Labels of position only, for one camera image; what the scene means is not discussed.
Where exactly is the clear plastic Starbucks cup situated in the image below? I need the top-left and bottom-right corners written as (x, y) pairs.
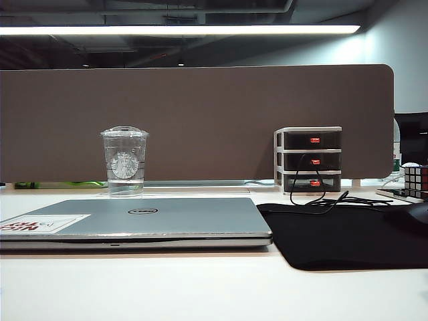
top-left (100, 125), bottom-right (150, 198)

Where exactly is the grey Dell laptop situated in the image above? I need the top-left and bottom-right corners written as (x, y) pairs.
top-left (0, 197), bottom-right (274, 251)

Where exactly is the brown fabric desk divider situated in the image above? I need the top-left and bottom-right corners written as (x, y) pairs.
top-left (0, 64), bottom-right (395, 183)

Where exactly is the long ceiling light strip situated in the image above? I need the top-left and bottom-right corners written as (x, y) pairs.
top-left (0, 25), bottom-right (362, 35)

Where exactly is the black mouse pad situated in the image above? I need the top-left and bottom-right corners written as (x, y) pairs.
top-left (255, 202), bottom-right (428, 272)

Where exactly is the water bottle with green label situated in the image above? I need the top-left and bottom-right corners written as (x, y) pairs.
top-left (393, 118), bottom-right (402, 175)

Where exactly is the black monitor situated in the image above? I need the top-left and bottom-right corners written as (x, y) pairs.
top-left (394, 112), bottom-right (428, 165)

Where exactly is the Rubik's cube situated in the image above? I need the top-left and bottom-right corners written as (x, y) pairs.
top-left (403, 164), bottom-right (428, 198)

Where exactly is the black computer mouse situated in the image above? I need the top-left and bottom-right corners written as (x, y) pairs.
top-left (384, 200), bottom-right (428, 231)

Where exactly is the grey desk cable flap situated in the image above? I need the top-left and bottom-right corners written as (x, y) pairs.
top-left (98, 186), bottom-right (251, 195)

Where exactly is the white drawer organizer frame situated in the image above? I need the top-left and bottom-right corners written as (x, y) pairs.
top-left (273, 126), bottom-right (343, 195)

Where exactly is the dark drawer with red handle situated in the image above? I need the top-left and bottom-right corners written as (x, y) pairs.
top-left (283, 173), bottom-right (342, 193)
top-left (283, 152), bottom-right (342, 171)
top-left (283, 130), bottom-right (342, 150)

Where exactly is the thin black mouse cable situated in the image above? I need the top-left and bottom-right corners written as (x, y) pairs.
top-left (290, 153), bottom-right (394, 211)

